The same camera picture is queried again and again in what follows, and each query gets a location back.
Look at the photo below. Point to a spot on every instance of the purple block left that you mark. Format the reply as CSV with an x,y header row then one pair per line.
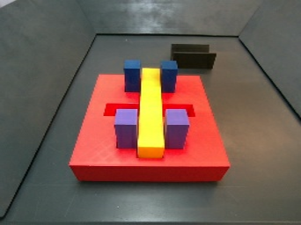
x,y
126,128

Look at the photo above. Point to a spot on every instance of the purple block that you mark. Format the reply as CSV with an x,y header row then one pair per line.
x,y
177,125
126,128

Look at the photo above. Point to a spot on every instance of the purple block right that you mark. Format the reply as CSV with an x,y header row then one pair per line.
x,y
177,125

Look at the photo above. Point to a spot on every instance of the yellow long block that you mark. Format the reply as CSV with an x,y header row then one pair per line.
x,y
150,138

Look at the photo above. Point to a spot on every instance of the blue block right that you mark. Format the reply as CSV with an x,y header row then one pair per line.
x,y
169,72

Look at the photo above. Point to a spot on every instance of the blue block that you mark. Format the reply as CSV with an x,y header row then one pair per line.
x,y
131,69
169,72

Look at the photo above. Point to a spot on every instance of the blue block left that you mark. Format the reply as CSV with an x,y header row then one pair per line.
x,y
131,69

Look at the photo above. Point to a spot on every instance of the black bracket fixture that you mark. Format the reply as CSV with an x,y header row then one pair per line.
x,y
193,56

